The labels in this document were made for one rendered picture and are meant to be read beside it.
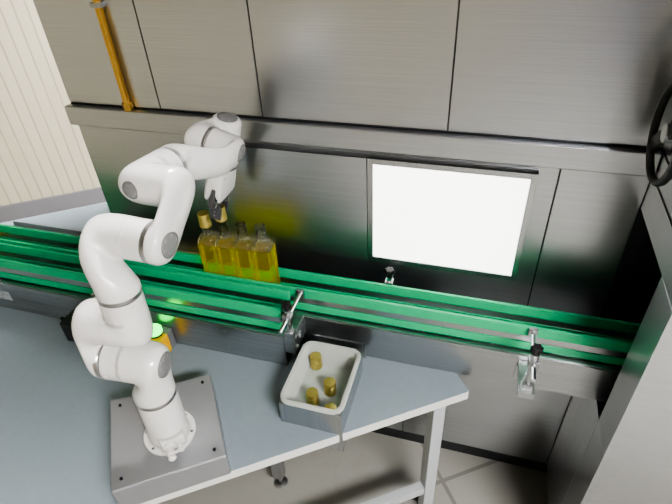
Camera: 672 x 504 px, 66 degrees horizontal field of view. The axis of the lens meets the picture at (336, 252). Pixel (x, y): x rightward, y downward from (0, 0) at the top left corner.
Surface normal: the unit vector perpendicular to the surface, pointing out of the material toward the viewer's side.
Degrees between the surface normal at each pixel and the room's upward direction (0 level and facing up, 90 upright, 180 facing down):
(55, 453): 0
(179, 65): 90
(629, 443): 90
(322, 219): 90
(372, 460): 0
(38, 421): 0
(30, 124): 90
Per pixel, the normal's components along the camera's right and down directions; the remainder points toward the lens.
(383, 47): -0.29, 0.59
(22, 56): 0.32, 0.56
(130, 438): -0.03, -0.79
